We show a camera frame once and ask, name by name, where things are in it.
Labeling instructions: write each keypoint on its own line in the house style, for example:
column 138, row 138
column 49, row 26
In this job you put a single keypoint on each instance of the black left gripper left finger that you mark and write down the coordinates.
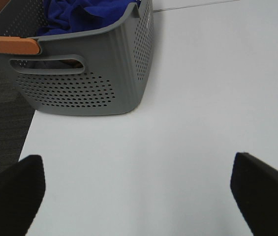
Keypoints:
column 22, row 189

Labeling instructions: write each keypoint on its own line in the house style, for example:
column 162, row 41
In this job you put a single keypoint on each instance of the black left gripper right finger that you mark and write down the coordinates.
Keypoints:
column 254, row 186

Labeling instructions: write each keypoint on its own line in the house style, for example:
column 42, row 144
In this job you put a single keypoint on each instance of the blue towel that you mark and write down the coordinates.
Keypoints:
column 68, row 16

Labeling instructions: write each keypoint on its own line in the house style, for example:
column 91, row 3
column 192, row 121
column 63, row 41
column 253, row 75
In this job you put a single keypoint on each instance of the grey perforated plastic basket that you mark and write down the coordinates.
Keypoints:
column 90, row 73

